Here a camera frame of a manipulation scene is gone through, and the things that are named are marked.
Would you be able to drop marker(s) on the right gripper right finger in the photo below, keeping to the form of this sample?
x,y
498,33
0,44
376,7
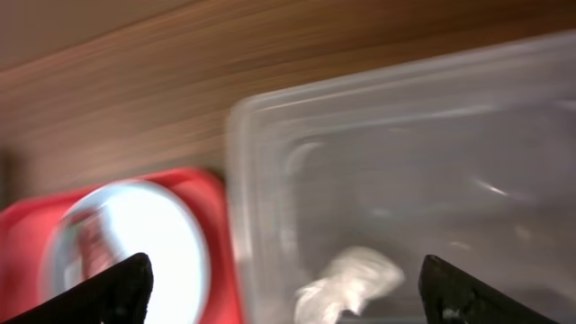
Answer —
x,y
450,295

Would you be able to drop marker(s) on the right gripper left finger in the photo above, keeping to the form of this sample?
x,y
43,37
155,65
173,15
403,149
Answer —
x,y
118,295

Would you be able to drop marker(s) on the white tissue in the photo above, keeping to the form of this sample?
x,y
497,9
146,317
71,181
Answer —
x,y
351,280

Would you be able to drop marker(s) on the red snack wrapper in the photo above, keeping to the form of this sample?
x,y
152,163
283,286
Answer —
x,y
95,252

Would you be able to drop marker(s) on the light blue plate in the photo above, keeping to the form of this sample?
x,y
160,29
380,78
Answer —
x,y
138,216

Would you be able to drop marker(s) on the red plastic tray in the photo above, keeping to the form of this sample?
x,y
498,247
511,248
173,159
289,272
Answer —
x,y
27,227

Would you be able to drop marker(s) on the clear plastic bin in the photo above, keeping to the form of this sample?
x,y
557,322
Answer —
x,y
469,157

